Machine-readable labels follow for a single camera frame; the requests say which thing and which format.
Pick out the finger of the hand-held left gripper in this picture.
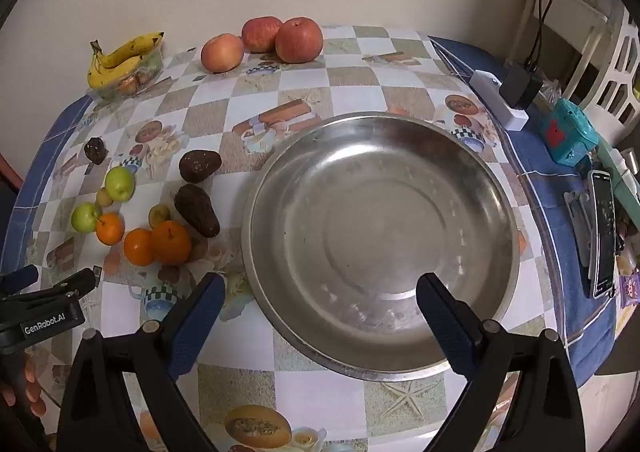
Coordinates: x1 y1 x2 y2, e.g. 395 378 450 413
27 268 99 305
0 265 40 293

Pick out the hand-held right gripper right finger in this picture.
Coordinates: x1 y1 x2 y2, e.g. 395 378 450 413
416 273 587 452

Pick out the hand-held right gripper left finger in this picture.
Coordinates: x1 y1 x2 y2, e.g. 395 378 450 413
57 272 227 452

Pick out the small green fruit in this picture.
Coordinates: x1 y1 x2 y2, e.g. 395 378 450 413
70 203 103 234
104 166 136 203

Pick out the small orange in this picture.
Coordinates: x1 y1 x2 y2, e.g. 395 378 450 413
95 212 125 246
123 228 157 267

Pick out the large orange with stem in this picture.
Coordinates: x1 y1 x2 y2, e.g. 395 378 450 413
151 221 193 266

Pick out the dark brown avocado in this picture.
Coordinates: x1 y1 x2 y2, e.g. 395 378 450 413
173 183 221 238
178 149 222 184

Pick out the large steel bowl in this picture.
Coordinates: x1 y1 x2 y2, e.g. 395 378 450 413
241 111 521 380

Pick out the person's left hand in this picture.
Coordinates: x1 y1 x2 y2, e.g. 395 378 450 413
0 357 46 419

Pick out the small dark brown date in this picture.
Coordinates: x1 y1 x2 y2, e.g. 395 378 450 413
83 137 107 165

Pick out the grey phone stand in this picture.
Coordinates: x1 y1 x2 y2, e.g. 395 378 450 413
564 189 596 298

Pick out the blue cloth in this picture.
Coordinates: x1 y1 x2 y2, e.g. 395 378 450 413
0 35 626 388

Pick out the smartphone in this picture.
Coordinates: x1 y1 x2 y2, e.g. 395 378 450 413
587 169 617 299

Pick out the purple packet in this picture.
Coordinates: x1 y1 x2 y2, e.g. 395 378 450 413
617 275 640 305

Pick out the white power strip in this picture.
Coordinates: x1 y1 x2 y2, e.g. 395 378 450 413
469 70 530 131

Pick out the pale green box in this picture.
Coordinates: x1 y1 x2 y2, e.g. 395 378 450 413
597 137 640 213

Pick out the teal toy box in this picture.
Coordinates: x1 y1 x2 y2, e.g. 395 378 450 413
540 98 599 165

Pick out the clear plastic fruit bag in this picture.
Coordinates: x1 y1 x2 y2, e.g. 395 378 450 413
92 48 164 102

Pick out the black power adapter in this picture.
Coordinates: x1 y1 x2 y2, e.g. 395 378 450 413
499 63 544 110

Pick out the spotted yellow banana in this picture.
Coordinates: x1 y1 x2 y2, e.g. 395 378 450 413
90 31 166 69

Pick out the checkered printed tablecloth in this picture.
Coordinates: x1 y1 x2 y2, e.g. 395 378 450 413
0 25 566 452

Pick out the pale red apple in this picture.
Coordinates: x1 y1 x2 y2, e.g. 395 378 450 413
200 33 245 73

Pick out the large red apple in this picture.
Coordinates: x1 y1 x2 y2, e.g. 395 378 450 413
275 17 324 64

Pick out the white chair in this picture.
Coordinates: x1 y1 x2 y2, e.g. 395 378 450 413
505 0 640 128

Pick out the white power strip cable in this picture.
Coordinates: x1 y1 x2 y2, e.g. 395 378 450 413
434 39 475 82

